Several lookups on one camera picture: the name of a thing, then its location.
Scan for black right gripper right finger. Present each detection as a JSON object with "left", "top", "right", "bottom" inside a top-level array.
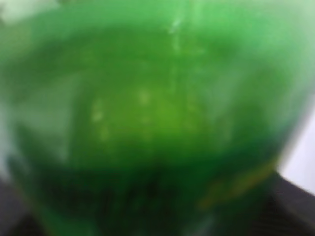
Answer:
[{"left": 216, "top": 172, "right": 315, "bottom": 236}]

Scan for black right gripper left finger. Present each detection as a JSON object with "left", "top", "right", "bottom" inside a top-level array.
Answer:
[{"left": 0, "top": 181, "right": 46, "bottom": 236}]

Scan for green plastic soda bottle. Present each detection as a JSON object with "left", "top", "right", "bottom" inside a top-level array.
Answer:
[{"left": 0, "top": 0, "right": 315, "bottom": 236}]

